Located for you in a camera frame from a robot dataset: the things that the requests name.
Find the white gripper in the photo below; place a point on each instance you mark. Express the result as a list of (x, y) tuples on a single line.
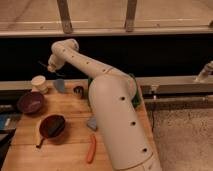
[(54, 63)]

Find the blue plastic fork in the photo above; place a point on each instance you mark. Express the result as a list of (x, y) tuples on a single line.
[(59, 85)]

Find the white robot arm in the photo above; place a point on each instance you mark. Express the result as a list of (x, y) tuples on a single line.
[(110, 97)]

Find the cream plastic cup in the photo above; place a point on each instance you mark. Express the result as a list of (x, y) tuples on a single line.
[(39, 83)]

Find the purple bowl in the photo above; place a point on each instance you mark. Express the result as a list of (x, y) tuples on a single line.
[(30, 102)]

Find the dark red frying pan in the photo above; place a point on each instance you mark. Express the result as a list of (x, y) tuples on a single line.
[(49, 127)]

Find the blue grey cloth piece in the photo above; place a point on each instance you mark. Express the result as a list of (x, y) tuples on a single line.
[(91, 123)]

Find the green plastic bin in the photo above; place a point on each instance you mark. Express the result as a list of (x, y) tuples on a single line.
[(136, 100)]

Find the orange carrot toy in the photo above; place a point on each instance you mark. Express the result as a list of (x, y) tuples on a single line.
[(92, 149)]

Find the wooden frame post left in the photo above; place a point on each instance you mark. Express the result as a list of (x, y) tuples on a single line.
[(65, 16)]

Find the wooden frame post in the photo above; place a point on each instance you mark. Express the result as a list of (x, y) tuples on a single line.
[(130, 15), (65, 16)]

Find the wooden frame post right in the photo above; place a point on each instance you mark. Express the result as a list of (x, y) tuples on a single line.
[(130, 15)]

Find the metal rail bar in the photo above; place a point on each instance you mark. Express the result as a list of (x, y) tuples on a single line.
[(174, 85)]

